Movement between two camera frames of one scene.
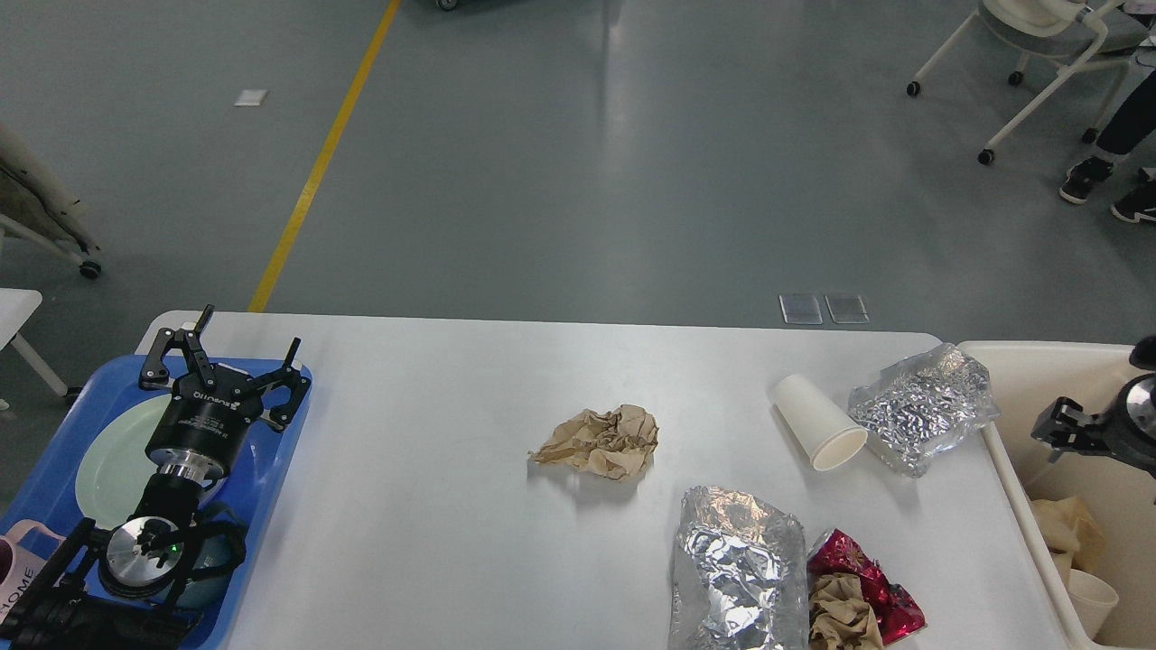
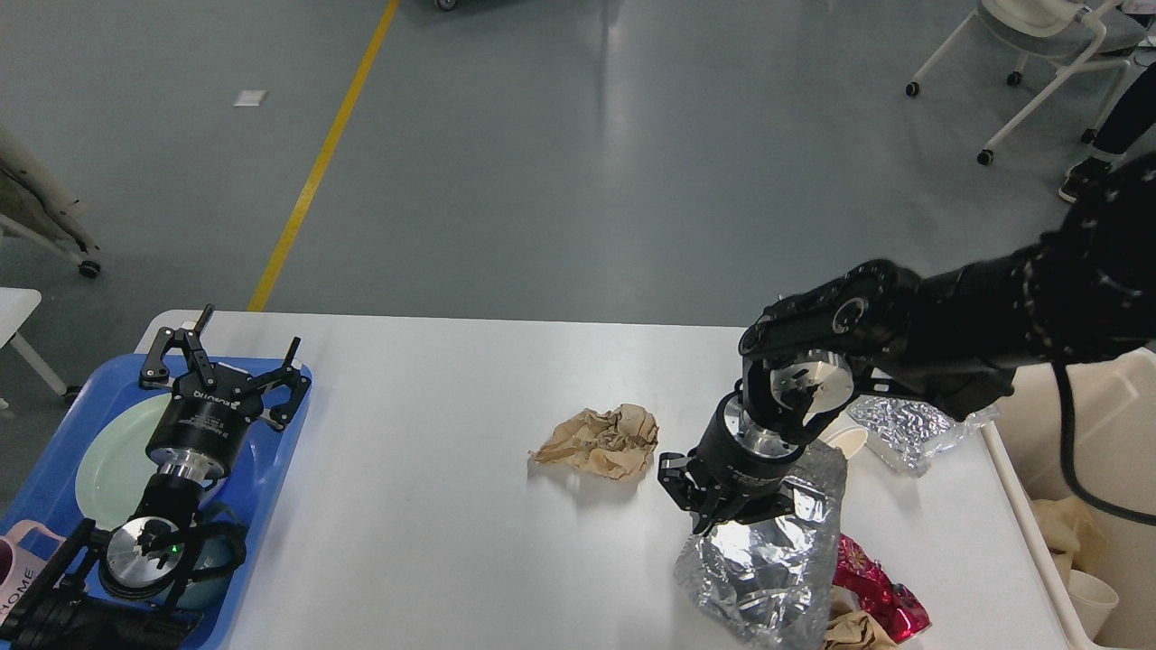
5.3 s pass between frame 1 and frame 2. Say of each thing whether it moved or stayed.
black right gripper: moved
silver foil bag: moved
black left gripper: stayed
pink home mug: stayed
